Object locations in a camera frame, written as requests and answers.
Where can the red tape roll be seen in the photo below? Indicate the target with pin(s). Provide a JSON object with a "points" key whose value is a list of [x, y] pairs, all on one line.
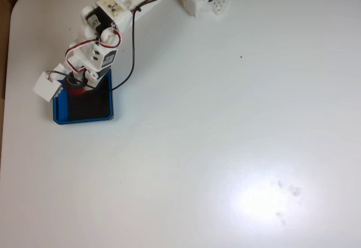
{"points": [[74, 88]]}

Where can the blue square box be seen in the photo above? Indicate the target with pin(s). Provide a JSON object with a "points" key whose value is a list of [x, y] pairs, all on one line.
{"points": [[84, 121]]}

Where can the black foam pad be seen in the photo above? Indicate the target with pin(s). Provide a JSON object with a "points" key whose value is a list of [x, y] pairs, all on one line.
{"points": [[93, 104]]}

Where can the white camera box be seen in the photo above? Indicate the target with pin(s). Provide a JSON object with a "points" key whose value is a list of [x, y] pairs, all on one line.
{"points": [[46, 87]]}

